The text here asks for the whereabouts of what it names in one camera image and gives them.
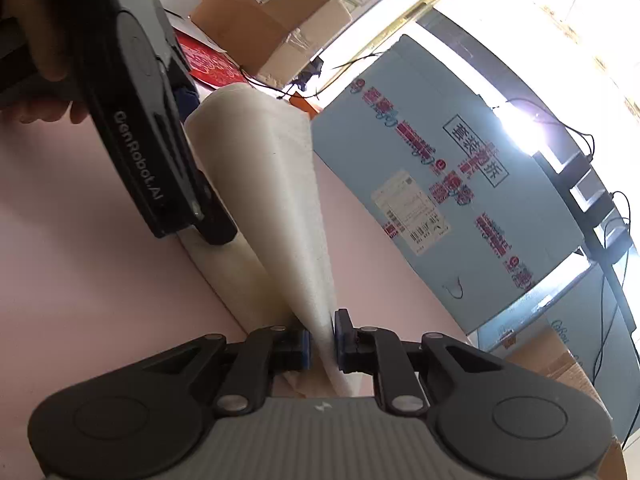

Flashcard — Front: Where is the left hand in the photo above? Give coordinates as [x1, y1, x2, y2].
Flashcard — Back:
[1, 0, 89, 125]

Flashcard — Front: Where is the red paper-cut decoration sheet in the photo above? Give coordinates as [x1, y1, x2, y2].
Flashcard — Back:
[176, 32, 246, 88]

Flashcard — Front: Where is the closed brown cardboard box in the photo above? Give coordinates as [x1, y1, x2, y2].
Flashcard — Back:
[191, 0, 352, 89]

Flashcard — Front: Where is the open brown cardboard box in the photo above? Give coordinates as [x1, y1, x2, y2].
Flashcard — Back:
[506, 327, 627, 480]

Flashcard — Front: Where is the orange flat box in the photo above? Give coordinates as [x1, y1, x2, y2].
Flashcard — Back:
[288, 92, 321, 119]

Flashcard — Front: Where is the large light blue carton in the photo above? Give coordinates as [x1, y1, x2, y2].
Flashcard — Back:
[311, 36, 582, 333]

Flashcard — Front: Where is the black hanging cable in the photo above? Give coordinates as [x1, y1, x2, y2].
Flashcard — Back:
[244, 49, 386, 101]

